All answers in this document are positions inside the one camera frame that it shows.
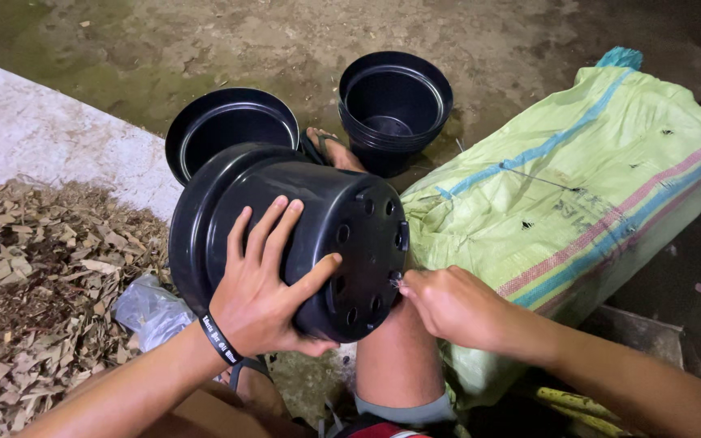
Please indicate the clear crumpled plastic bag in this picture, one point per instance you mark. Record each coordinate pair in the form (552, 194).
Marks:
(153, 313)

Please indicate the grey metal tray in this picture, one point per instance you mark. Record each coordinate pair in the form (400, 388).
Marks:
(636, 334)

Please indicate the person's left foot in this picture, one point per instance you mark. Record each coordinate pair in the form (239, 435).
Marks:
(262, 392)

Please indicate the black flip-flop sandal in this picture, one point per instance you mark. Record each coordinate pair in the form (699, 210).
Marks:
(314, 152)

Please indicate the person's right foot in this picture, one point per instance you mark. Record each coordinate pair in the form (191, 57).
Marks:
(341, 155)

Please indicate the person's right hand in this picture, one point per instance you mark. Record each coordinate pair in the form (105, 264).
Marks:
(460, 310)

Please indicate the yellow bamboo sticks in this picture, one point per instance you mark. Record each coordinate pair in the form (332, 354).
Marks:
(582, 410)

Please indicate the black rubber wristband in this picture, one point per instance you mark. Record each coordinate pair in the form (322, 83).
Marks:
(221, 339)

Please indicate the grey flip-flop sandal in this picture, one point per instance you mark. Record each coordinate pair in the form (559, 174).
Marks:
(247, 365)

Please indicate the person's right leg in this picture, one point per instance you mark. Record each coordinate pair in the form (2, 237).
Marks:
(396, 359)

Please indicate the pile of dry leaf mulch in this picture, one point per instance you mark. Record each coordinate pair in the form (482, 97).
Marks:
(34, 292)

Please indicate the stack of black plastic pots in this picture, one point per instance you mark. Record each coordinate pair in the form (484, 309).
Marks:
(393, 103)

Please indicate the grey shorts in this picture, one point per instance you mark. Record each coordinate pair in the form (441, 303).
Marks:
(408, 413)

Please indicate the person's foot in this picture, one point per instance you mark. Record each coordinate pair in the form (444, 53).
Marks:
(262, 392)
(341, 155)

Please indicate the light green woven sack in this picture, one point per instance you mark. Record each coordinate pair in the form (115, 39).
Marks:
(569, 207)

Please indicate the black plastic pot with holes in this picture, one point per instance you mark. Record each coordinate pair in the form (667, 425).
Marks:
(326, 201)

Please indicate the person's left hand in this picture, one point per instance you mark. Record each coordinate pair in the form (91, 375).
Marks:
(253, 304)

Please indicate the person's right fingers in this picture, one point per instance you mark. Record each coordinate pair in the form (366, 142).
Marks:
(420, 286)

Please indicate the black plastic flower pot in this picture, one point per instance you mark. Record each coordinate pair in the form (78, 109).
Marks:
(229, 125)

